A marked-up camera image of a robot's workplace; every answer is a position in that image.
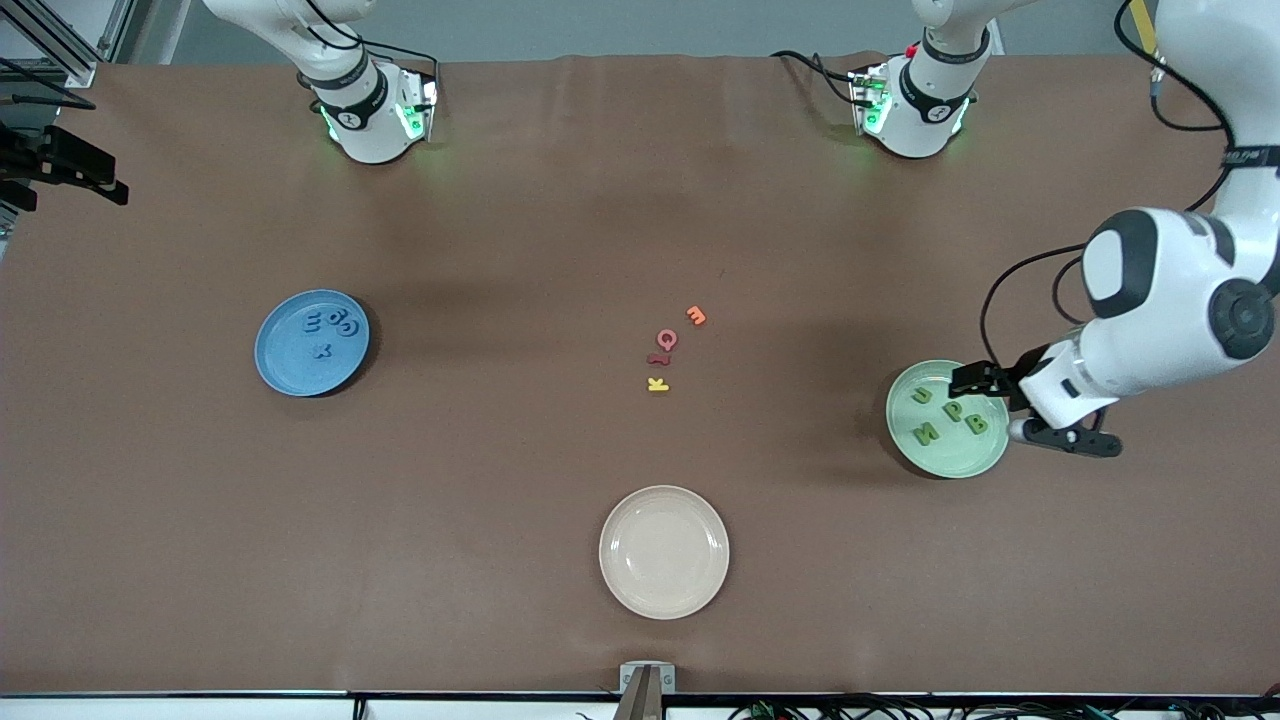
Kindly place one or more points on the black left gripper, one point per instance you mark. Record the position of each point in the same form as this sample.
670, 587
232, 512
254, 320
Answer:
1012, 383

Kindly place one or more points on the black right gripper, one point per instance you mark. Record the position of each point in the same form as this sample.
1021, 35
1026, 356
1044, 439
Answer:
62, 160

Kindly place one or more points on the green foam letter B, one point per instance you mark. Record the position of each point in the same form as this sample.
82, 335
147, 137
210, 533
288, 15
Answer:
977, 424

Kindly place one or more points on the green foam letter P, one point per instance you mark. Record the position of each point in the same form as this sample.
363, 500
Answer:
952, 410

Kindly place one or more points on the green foam letter M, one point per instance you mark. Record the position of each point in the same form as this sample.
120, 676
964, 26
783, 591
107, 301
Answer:
926, 433

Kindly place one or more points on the blue foam letter E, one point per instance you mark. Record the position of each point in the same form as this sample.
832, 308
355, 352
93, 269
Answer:
313, 321

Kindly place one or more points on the blue foam capital G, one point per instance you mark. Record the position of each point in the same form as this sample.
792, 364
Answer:
356, 330

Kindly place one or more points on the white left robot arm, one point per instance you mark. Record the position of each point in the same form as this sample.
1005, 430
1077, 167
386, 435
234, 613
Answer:
1150, 300

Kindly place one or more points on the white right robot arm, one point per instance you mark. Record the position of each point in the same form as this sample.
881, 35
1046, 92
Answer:
365, 130

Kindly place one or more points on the mint green plate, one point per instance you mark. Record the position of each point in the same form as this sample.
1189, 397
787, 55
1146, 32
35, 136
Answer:
950, 460

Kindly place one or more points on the blue plate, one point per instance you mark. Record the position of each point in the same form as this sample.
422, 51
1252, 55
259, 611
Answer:
290, 375

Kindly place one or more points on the pink foam letter Q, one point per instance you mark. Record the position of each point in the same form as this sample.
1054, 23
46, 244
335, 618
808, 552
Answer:
660, 340

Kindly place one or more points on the beige plate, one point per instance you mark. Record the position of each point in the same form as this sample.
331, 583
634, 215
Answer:
664, 552

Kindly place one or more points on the brown table cover mat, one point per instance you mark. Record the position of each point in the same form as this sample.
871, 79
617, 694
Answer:
450, 500

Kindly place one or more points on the aluminium frame post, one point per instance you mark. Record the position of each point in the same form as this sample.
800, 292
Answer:
80, 72

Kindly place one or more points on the grey metal mounting bracket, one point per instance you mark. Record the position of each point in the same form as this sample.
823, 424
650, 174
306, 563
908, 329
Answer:
647, 680

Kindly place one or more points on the white table edge rail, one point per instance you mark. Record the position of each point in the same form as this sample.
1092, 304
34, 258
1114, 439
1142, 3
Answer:
200, 710

